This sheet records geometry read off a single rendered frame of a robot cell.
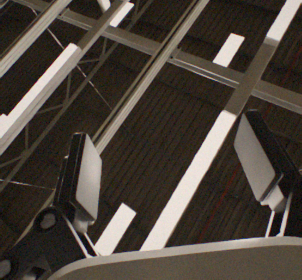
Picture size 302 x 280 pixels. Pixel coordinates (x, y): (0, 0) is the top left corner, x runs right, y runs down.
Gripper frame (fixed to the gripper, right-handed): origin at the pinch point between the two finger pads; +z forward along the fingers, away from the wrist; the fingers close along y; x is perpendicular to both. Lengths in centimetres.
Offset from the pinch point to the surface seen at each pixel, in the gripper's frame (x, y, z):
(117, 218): -509, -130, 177
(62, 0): -61, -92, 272
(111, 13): -67, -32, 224
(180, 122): -564, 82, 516
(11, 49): -83, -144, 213
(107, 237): -524, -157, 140
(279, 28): -70, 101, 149
